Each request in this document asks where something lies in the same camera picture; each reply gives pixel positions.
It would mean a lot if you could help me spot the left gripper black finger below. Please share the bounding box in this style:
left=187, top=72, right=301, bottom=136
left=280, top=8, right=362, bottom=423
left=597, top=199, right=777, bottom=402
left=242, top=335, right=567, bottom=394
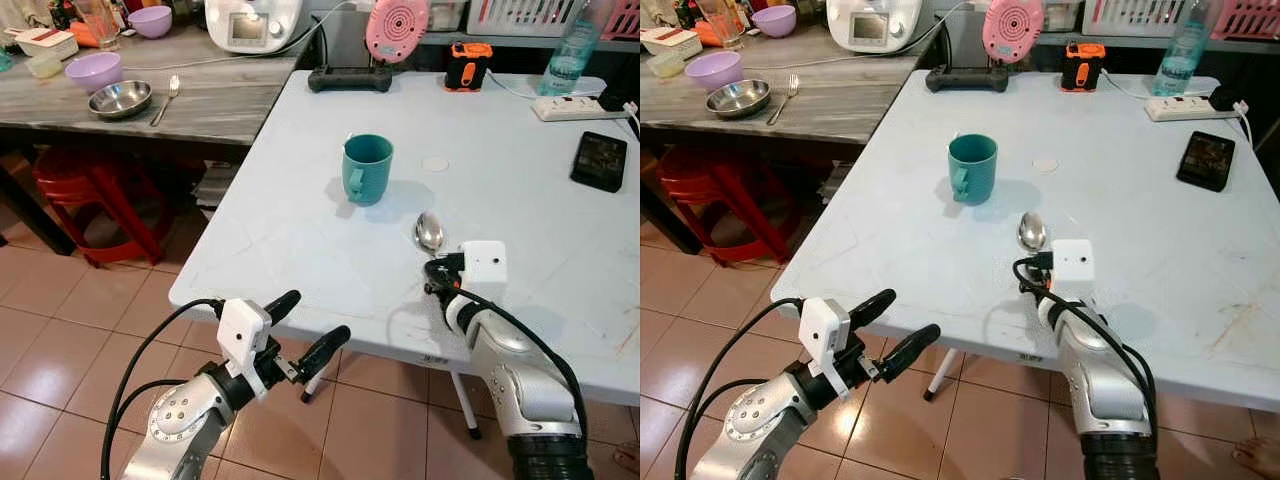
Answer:
left=298, top=325, right=353, bottom=383
left=264, top=290, right=303, bottom=326
left=878, top=323, right=943, bottom=384
left=849, top=288, right=898, bottom=332

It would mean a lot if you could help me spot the shiny metal spoon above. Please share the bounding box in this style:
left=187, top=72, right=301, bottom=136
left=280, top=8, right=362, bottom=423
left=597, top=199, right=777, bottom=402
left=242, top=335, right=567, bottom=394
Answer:
left=1016, top=211, right=1049, bottom=254
left=414, top=210, right=448, bottom=257

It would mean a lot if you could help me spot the white table leg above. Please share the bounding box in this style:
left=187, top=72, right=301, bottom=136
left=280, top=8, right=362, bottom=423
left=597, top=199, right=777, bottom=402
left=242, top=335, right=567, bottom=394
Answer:
left=449, top=370, right=483, bottom=441
left=299, top=362, right=333, bottom=404
left=923, top=349, right=960, bottom=403

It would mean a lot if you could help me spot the teal mug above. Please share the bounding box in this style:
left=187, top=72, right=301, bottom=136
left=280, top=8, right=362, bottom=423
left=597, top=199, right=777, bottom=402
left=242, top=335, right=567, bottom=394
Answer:
left=947, top=133, right=1000, bottom=207
left=341, top=133, right=395, bottom=208

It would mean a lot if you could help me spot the black rectangular screen device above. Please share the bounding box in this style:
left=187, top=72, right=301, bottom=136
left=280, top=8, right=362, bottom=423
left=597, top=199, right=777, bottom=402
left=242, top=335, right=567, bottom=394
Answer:
left=1175, top=130, right=1237, bottom=194
left=569, top=130, right=630, bottom=194

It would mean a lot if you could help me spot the red plastic stool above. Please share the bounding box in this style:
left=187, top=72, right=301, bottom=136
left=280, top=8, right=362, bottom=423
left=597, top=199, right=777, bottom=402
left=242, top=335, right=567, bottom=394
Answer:
left=32, top=148, right=173, bottom=268
left=656, top=148, right=793, bottom=268

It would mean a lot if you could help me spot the white power strip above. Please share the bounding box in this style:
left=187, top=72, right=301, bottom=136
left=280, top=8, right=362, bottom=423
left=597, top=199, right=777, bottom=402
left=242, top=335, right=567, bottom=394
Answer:
left=531, top=94, right=617, bottom=124
left=1144, top=94, right=1227, bottom=124

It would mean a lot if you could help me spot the black flat base unit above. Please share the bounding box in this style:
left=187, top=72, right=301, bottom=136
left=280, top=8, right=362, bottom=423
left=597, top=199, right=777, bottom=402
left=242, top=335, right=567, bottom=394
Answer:
left=924, top=65, right=1010, bottom=95
left=306, top=64, right=394, bottom=95

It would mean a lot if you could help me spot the orange and black device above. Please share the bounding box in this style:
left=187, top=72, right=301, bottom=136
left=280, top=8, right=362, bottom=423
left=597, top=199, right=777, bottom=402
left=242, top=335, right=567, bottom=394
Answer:
left=1060, top=41, right=1108, bottom=94
left=444, top=40, right=494, bottom=93

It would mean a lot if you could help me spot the metal fork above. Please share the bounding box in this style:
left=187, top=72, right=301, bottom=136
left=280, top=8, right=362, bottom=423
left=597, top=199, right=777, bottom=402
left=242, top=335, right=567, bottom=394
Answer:
left=767, top=74, right=802, bottom=128
left=149, top=74, right=183, bottom=129

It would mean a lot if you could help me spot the pink round fan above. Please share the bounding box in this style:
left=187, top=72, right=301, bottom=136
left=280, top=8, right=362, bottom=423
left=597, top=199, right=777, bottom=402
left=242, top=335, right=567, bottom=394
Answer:
left=981, top=0, right=1047, bottom=65
left=364, top=0, right=432, bottom=65

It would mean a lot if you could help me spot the stainless steel bowl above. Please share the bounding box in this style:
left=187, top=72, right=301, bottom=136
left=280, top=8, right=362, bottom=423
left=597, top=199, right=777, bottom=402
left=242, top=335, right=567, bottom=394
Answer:
left=86, top=79, right=155, bottom=122
left=705, top=79, right=773, bottom=121

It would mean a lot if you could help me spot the clear plastic water bottle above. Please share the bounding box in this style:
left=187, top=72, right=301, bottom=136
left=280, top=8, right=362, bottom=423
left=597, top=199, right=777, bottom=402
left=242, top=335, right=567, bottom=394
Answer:
left=537, top=0, right=613, bottom=99
left=1151, top=0, right=1218, bottom=99

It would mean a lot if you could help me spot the white plastic basket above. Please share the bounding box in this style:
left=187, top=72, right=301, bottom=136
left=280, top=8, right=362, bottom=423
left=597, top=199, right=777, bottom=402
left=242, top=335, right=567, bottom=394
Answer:
left=466, top=0, right=603, bottom=40
left=1082, top=0, right=1217, bottom=40

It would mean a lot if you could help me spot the white kitchen appliance with display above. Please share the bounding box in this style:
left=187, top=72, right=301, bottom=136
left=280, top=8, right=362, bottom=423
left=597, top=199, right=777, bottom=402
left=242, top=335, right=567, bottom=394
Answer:
left=204, top=0, right=307, bottom=54
left=825, top=0, right=922, bottom=54

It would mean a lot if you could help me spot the large purple plastic bowl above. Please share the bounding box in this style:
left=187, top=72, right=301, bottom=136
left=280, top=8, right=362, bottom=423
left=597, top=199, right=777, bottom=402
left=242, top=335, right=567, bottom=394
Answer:
left=64, top=51, right=125, bottom=94
left=684, top=51, right=745, bottom=94

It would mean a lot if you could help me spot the small purple plastic bowl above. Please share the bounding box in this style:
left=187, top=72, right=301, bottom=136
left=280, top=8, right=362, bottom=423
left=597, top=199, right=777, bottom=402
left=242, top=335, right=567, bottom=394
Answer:
left=749, top=4, right=799, bottom=40
left=127, top=4, right=174, bottom=40

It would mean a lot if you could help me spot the pink plastic basket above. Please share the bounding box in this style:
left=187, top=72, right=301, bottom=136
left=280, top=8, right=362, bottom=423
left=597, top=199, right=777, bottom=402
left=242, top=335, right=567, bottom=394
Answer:
left=1210, top=0, right=1280, bottom=42
left=600, top=0, right=641, bottom=42

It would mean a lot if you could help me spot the white lunch box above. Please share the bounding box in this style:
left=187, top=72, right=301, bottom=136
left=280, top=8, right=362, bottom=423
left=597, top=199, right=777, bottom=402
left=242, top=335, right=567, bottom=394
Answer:
left=14, top=26, right=80, bottom=60
left=640, top=26, right=704, bottom=60

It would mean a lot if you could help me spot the clear drinking glass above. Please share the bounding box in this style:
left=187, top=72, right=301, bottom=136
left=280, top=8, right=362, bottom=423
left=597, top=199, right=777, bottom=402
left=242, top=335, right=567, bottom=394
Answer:
left=74, top=0, right=122, bottom=52
left=696, top=0, right=744, bottom=50

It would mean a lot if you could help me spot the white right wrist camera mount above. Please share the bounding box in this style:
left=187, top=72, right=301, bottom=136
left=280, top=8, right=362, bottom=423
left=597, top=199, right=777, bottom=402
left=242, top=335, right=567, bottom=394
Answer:
left=461, top=240, right=508, bottom=286
left=1050, top=238, right=1096, bottom=284

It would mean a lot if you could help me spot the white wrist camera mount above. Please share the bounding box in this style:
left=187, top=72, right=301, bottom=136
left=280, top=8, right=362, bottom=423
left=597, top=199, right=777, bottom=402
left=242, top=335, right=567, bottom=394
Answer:
left=217, top=297, right=274, bottom=401
left=797, top=296, right=853, bottom=401
left=1050, top=238, right=1096, bottom=284
left=461, top=240, right=508, bottom=286

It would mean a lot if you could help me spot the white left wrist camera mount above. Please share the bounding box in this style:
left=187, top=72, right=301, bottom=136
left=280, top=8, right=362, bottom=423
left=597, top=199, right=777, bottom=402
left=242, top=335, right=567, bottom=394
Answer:
left=217, top=297, right=274, bottom=401
left=797, top=296, right=853, bottom=401

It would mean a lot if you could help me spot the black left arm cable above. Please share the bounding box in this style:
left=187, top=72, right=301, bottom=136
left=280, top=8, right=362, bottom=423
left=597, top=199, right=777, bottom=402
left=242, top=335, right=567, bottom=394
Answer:
left=99, top=297, right=227, bottom=480
left=674, top=297, right=804, bottom=480

